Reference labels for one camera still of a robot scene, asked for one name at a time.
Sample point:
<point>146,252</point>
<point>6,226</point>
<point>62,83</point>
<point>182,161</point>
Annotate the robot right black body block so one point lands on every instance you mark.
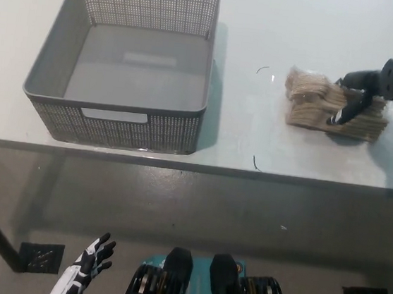
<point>226,289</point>

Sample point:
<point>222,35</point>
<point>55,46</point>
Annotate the robot left white black hand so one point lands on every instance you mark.
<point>97,256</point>

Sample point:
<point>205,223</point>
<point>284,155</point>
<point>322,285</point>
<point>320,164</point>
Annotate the robot black body block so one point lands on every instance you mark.
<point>226,289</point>
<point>175,283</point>

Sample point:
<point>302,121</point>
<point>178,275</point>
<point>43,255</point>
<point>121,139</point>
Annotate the robot left black body block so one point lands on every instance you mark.
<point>175,283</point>

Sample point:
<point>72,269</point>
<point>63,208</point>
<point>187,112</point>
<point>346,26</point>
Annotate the robot right black white hand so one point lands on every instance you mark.
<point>367,81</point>

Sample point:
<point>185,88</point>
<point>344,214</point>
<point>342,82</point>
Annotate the bag of wooden cutlery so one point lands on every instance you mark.
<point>307,113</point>

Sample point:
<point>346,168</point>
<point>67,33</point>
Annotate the small white floor scrap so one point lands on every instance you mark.
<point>283,227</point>

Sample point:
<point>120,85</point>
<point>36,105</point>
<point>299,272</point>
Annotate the grey perforated plastic basket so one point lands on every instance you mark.
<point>169,135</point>

